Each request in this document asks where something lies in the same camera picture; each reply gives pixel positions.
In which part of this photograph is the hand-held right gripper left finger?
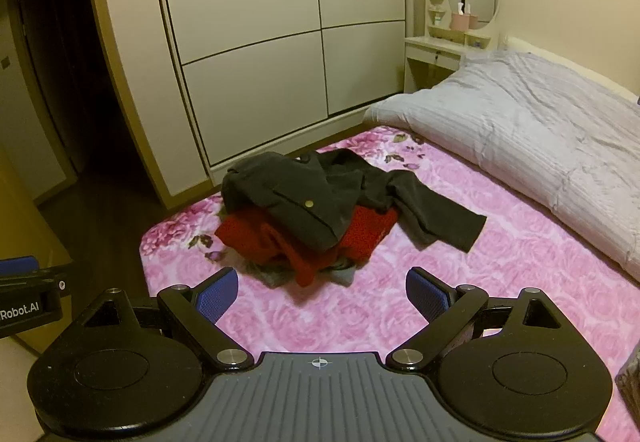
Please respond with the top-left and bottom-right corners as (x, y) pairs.
(80, 267), (256, 373)

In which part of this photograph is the small white drawer box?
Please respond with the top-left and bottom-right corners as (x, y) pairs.
(465, 29), (494, 50)

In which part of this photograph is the white dressing table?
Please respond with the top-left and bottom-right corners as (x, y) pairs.
(404, 34), (496, 95)

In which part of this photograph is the yellow wooden cabinet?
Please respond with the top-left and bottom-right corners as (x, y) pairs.
(0, 147), (74, 358)

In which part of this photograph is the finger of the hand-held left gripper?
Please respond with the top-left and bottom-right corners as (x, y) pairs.
(0, 257), (41, 283)

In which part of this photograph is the white corner shelf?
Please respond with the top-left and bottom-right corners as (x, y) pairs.
(425, 0), (449, 38)

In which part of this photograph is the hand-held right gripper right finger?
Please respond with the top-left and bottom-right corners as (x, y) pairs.
(385, 267), (563, 373)

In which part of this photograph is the dark wooden door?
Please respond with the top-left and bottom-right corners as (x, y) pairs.
(0, 0), (148, 205)

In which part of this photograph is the white quilted duvet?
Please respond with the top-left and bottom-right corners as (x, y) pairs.
(362, 49), (640, 283)

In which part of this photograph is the red sweater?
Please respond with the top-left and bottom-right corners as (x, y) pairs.
(215, 207), (399, 287)

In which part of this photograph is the grey garment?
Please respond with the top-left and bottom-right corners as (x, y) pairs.
(245, 259), (358, 289)

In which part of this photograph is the white sliding-door wardrobe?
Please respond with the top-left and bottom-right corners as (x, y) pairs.
(82, 0), (416, 211)

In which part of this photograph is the black jacket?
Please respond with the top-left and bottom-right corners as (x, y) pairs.
(221, 149), (488, 253)

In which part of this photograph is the pink floral blanket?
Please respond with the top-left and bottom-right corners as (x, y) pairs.
(140, 124), (640, 442)

